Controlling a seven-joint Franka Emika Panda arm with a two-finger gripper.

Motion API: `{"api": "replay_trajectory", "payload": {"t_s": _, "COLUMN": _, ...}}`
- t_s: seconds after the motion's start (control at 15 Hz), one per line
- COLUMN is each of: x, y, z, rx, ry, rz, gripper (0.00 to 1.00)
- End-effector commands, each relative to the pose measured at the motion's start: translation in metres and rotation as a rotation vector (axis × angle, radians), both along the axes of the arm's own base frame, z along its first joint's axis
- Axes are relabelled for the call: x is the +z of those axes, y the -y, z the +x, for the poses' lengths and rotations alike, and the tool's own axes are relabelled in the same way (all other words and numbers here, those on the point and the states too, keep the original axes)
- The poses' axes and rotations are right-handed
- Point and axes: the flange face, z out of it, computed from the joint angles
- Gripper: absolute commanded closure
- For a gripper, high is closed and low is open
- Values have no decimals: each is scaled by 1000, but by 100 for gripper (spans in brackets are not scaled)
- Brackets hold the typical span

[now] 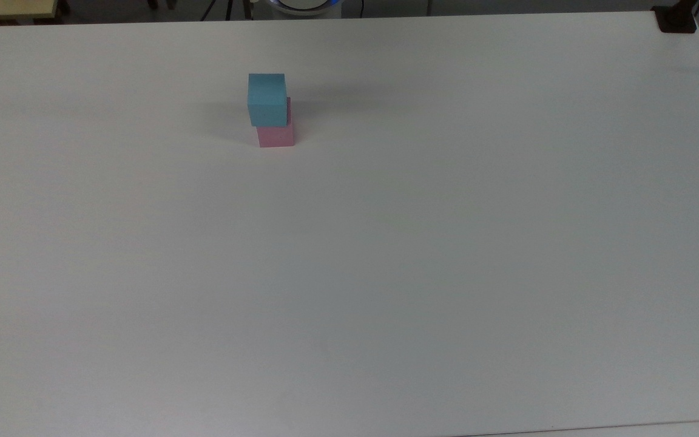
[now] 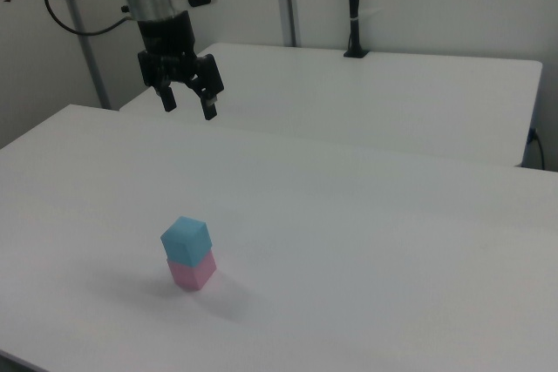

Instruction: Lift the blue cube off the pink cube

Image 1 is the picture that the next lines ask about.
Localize blue cube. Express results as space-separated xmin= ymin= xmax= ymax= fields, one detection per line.
xmin=248 ymin=73 xmax=288 ymax=127

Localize pink cube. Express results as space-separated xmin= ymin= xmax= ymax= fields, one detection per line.
xmin=257 ymin=97 xmax=295 ymax=149

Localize yellow wooden table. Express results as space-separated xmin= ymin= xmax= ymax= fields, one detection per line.
xmin=0 ymin=0 xmax=59 ymax=22

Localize black clamp camera stand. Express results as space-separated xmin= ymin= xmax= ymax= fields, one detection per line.
xmin=653 ymin=0 xmax=698 ymax=34

